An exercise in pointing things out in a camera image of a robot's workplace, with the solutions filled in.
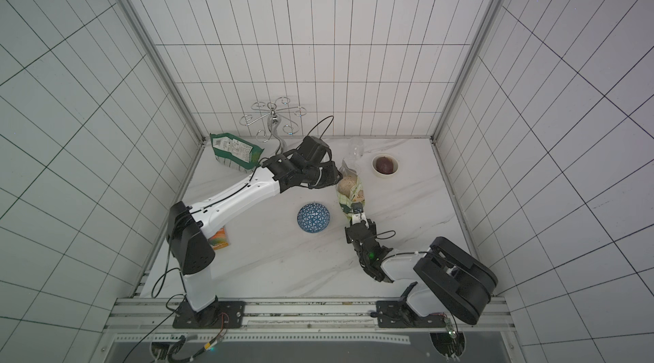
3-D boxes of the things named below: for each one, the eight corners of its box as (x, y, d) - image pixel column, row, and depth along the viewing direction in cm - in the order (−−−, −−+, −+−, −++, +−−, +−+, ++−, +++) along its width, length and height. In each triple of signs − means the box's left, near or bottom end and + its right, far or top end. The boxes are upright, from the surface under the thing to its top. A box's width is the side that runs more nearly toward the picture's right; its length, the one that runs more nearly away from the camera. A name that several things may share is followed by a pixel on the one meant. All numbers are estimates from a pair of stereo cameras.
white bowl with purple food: (373, 179, 105) (374, 172, 101) (370, 162, 111) (372, 154, 107) (398, 179, 105) (400, 172, 101) (394, 162, 111) (396, 154, 107)
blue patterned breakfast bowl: (297, 233, 91) (296, 228, 88) (299, 208, 97) (298, 203, 94) (329, 233, 91) (329, 228, 88) (329, 208, 97) (329, 203, 94)
